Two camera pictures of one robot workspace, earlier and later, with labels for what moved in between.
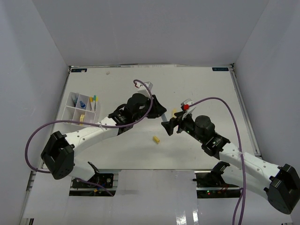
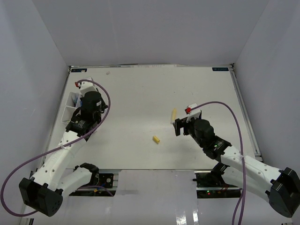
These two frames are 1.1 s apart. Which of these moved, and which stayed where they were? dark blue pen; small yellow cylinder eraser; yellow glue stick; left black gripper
Moved: left black gripper
Stayed: small yellow cylinder eraser; dark blue pen; yellow glue stick
